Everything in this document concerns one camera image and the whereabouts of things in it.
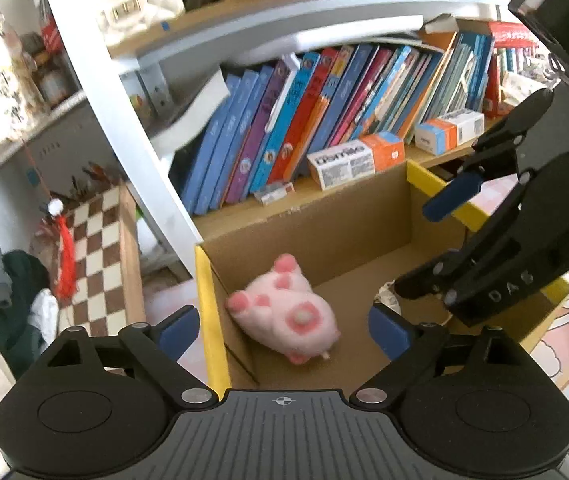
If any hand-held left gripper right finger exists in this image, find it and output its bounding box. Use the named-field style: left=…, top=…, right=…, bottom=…
left=349, top=303, right=535, bottom=410

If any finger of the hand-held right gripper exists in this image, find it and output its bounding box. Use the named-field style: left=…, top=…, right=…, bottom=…
left=394, top=152, right=569, bottom=328
left=421, top=89, right=556, bottom=223

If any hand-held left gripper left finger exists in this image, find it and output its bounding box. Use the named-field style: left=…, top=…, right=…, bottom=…
left=39, top=305, right=220, bottom=411

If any pink plush pig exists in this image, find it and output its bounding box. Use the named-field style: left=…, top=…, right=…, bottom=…
left=224, top=254, right=341, bottom=365

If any yellow cardboard box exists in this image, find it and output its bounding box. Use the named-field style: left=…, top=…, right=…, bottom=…
left=194, top=160, right=569, bottom=396

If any orange and white carton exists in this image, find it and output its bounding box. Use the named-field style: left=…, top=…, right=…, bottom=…
left=307, top=132, right=406, bottom=191
left=414, top=109, right=485, bottom=156

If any red card box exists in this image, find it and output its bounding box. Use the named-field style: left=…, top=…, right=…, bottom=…
left=488, top=21, right=536, bottom=49

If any wooden chessboard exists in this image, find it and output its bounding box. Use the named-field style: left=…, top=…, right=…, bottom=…
left=57, top=185, right=148, bottom=338

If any red tassel ornament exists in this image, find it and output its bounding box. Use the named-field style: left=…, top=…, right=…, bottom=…
left=39, top=200, right=78, bottom=306

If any small flat printed box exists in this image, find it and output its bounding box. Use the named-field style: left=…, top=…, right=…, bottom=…
left=254, top=182, right=296, bottom=206

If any dark green garment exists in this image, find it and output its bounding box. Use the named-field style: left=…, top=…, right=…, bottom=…
left=0, top=250, right=51, bottom=378

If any row of children's books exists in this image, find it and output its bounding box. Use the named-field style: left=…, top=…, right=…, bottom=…
left=182, top=32, right=497, bottom=216

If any white quilted bag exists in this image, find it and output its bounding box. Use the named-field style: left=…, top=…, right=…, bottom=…
left=97, top=0, right=185, bottom=43

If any white shelf frame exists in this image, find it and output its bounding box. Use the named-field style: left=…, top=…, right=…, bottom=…
left=37, top=0, right=425, bottom=256

